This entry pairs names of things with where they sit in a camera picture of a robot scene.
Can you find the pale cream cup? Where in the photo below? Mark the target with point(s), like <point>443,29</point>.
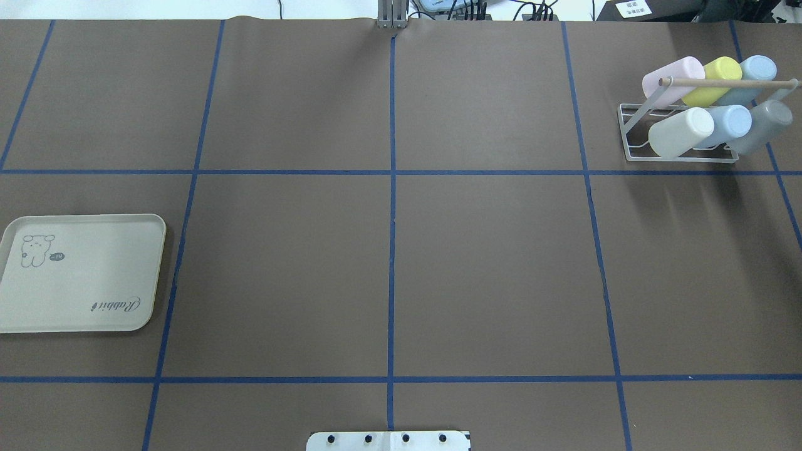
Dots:
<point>672,137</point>

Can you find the pink cup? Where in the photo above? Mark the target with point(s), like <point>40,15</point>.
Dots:
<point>686,68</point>

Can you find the light blue cup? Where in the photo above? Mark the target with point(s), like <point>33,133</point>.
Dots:
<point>754,68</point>
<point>730,122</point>

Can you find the yellow cup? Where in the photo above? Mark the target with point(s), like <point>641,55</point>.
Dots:
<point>722,68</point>

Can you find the white grey cup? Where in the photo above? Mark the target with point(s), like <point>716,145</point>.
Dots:
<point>768,119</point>

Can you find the cream plastic tray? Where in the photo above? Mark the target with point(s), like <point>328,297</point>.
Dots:
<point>80,273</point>

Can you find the aluminium frame post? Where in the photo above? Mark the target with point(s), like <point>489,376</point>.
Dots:
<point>392,14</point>

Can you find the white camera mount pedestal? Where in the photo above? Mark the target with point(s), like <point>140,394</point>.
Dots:
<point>391,440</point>

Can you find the white wire cup rack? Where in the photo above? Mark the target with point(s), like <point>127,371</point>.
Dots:
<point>634,121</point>

